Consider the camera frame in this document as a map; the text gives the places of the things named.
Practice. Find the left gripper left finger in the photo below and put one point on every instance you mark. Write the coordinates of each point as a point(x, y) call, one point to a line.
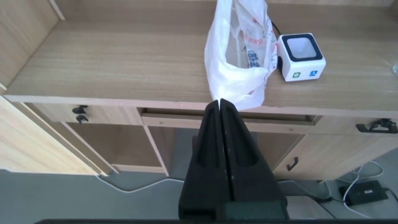
point(214, 183)

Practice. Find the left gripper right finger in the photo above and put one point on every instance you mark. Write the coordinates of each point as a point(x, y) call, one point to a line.
point(245, 183)

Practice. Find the white plastic shopping bag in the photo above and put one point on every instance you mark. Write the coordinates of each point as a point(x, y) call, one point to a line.
point(231, 68)

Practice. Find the white barcode scanner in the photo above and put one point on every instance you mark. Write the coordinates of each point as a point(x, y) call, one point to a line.
point(301, 57)

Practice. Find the wooden cabinet door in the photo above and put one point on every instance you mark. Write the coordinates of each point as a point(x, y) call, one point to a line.
point(335, 157)

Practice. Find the black power adapter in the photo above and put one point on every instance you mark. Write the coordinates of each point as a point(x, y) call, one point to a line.
point(365, 192)

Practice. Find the wooden counter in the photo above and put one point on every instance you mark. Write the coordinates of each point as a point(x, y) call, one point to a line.
point(124, 62)

